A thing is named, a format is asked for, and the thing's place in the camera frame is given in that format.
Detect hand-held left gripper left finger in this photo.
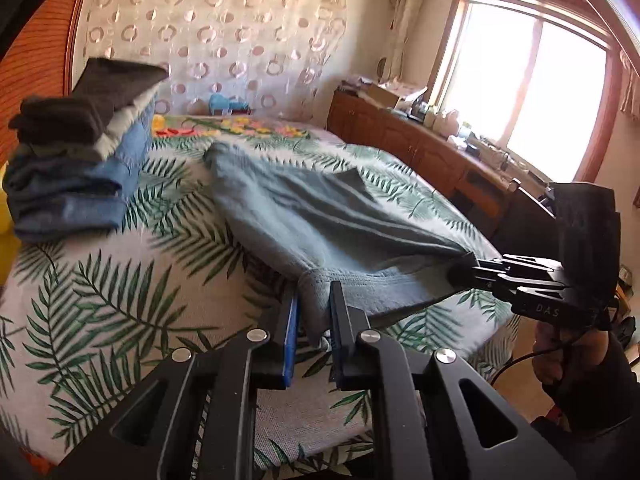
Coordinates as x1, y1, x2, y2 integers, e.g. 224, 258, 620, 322
50, 287, 301, 480

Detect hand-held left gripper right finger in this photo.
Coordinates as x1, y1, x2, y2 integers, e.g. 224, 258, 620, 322
327, 280, 581, 480

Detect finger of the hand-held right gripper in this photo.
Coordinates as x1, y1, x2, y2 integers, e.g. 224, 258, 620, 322
451, 277, 517, 302
447, 254, 510, 284

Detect light blue denim pants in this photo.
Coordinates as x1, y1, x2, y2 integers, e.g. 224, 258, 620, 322
204, 141, 481, 348

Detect person's right forearm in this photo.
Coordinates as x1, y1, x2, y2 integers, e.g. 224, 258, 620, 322
530, 410, 640, 480

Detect folded black pants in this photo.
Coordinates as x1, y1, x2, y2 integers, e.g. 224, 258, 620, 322
9, 57, 170, 147

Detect person's right hand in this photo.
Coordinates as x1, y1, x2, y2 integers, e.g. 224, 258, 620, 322
530, 320, 637, 432

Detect bed with palm-leaf sheet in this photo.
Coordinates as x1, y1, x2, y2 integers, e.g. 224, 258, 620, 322
0, 125, 521, 480

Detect long wooden cabinet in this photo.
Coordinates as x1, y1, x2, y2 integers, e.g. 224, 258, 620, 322
327, 89, 557, 241

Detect white papers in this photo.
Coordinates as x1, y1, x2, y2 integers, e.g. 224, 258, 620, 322
390, 79, 429, 107

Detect cardboard box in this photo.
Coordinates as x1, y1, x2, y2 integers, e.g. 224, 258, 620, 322
367, 82, 402, 109

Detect floral blanket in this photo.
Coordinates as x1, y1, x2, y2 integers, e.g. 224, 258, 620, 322
150, 114, 341, 144

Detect blue toy at headboard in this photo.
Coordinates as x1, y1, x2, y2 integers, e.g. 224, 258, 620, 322
207, 92, 254, 115

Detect white window curtain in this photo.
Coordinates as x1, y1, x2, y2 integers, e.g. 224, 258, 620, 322
387, 0, 432, 82

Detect stack of folded clothes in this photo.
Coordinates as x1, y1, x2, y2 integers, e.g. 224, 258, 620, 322
2, 105, 154, 243

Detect folded grey garment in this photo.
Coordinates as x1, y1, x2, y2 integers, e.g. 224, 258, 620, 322
30, 87, 161, 162

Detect yellow plush toy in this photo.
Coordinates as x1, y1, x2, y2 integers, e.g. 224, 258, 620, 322
0, 160, 22, 286

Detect wooden louvered wardrobe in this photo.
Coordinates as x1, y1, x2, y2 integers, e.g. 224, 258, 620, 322
0, 0, 97, 162

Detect black cable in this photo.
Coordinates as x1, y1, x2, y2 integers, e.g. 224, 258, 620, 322
491, 342, 568, 388

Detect wooden frame window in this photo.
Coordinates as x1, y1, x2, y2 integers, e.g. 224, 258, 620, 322
427, 0, 624, 184

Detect circle pattern wall curtain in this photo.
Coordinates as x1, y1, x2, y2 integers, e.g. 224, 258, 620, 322
75, 0, 351, 121

